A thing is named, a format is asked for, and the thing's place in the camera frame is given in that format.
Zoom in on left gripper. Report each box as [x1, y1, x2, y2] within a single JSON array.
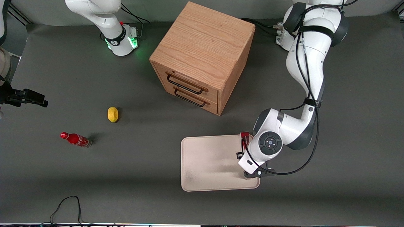
[[236, 145, 269, 175]]

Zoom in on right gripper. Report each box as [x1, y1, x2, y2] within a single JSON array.
[[0, 80, 49, 108]]

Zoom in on white plastic tray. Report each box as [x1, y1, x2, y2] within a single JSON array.
[[181, 134, 261, 192]]

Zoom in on red cola bottle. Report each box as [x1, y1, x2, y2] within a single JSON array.
[[60, 132, 92, 148]]

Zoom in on yellow lemon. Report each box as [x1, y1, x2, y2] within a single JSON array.
[[107, 107, 119, 123]]

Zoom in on dark grey table mat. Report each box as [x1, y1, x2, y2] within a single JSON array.
[[0, 13, 404, 226]]

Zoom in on wooden drawer cabinet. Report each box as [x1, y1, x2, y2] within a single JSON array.
[[149, 1, 256, 116]]

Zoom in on black left arm wrist cable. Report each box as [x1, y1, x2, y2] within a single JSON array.
[[241, 0, 359, 176]]

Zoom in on wooden drawer black handle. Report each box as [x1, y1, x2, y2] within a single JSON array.
[[158, 83, 218, 114], [154, 63, 219, 101]]

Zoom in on black looped cable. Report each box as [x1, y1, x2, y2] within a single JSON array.
[[39, 195, 95, 226]]

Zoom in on black right arm base cables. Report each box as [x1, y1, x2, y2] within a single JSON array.
[[100, 3, 151, 41]]

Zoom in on black arm base cables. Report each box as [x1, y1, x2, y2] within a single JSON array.
[[100, 3, 151, 41], [241, 17, 284, 37]]

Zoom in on black left arm base cables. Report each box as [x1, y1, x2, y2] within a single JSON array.
[[241, 17, 284, 37]]

